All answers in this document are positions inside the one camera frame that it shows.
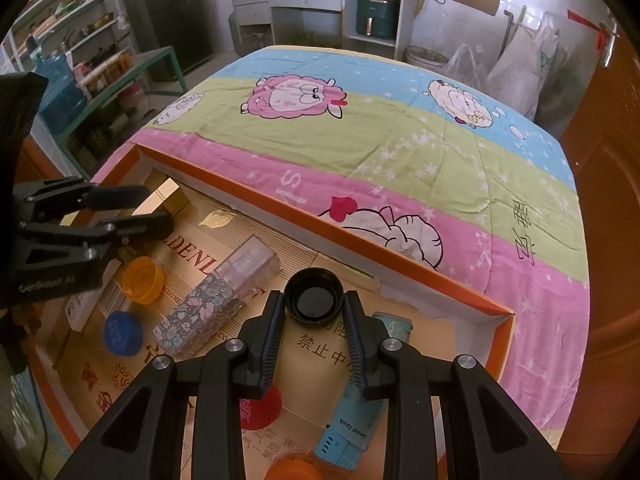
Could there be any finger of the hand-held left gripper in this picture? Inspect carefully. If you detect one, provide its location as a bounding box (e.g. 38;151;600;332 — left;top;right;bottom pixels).
17;211;173;267
12;176;151;221

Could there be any round bucket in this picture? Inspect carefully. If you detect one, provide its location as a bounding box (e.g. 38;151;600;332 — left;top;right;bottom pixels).
404;46;451;74

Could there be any blue bottle cap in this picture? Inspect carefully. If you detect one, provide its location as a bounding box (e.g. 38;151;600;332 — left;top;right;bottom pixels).
103;310;143;356

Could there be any clear plastic bag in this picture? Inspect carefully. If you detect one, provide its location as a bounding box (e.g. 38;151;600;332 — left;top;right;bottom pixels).
442;44;488;89

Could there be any teal tube package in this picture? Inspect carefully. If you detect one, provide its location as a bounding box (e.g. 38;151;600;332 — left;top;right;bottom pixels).
314;311;415;471

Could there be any blue water jug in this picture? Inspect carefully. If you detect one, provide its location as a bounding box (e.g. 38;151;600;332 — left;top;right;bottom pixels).
32;52;86;122

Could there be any red ribbon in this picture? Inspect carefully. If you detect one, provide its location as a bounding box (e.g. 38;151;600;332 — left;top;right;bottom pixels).
567;9;603;33

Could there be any dark tall cabinet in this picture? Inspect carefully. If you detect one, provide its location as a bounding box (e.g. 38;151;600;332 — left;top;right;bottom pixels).
118;0;213;81

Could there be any green air fryer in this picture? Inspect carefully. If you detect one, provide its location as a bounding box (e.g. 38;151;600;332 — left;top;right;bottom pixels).
356;0;401;38

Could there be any black bottle cap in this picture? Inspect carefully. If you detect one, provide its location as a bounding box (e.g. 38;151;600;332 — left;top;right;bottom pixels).
284;268;346;323

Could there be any white woven sack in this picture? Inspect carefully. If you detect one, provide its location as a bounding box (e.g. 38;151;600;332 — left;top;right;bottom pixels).
487;22;561;121

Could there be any white cartoon print case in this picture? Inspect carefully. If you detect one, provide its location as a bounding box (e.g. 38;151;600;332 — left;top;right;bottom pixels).
65;260;133;332

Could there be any brown wooden door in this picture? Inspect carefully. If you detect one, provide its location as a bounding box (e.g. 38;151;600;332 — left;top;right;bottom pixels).
557;25;640;461

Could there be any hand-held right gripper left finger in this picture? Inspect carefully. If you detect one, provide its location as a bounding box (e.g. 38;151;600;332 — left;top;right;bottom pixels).
55;290;286;480

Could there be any orange cap with black label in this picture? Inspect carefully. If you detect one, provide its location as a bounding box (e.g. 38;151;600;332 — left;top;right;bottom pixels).
264;461;321;480

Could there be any gold rectangular box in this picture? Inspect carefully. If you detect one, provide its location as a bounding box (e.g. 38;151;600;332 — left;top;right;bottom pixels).
60;169;191;228

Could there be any metal door handle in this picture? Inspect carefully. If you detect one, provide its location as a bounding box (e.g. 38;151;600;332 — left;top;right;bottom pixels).
601;22;621;68

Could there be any clear floral spray bottle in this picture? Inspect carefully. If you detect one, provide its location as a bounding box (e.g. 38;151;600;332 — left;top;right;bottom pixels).
152;235;281;360

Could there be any white kitchen counter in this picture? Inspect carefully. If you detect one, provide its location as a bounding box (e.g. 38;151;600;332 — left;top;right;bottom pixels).
225;0;426;61

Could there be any red bottle cap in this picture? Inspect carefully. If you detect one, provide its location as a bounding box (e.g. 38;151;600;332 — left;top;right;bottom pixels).
240;382;283;430

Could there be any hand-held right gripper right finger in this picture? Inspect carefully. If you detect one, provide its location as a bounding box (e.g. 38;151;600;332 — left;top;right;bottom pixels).
342;290;576;480

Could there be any shallow white orange cardboard tray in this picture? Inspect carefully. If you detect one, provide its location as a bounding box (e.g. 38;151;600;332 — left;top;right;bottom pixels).
10;142;516;480

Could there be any yellow-orange bottle cap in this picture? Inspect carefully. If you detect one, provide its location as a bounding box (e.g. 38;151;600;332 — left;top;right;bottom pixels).
122;256;166;305

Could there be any metal storage shelf rack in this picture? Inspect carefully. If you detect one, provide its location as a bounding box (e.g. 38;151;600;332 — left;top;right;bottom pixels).
0;0;136;161

